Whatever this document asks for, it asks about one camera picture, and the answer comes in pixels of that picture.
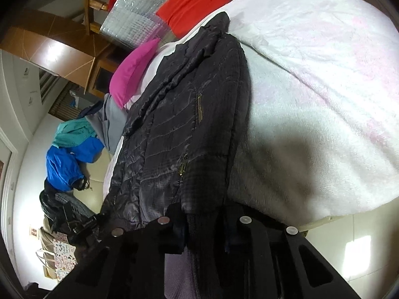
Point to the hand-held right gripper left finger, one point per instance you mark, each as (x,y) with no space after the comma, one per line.
(137,255)

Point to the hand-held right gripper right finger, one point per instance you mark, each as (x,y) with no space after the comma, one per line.
(258,255)

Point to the black puffer jacket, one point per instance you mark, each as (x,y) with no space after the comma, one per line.
(174,124)

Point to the printed paper bag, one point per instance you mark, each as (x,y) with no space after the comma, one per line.
(62,258)

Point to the dark cloth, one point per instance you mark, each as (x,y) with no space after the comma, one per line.
(50,202)

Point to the blue jacket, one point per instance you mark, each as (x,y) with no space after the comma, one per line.
(62,165)

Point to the teal shirt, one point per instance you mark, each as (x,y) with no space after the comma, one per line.
(71,134)

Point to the grey garment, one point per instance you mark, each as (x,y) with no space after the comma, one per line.
(112,121)

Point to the navy garment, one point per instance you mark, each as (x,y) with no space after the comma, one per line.
(92,110)

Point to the white air conditioner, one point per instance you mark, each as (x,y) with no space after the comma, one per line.
(46,84)

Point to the pink pillow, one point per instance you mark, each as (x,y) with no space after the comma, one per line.
(131,71)

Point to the white fleece blanket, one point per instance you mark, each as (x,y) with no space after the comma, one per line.
(311,84)

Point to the wooden cabinet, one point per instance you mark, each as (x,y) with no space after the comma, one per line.
(56,46)

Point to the silver foil mat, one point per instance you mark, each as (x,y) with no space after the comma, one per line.
(131,21)

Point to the wooden stair railing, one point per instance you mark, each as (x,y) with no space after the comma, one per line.
(92,6)

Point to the red pillow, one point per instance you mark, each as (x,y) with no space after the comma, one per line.
(190,6)

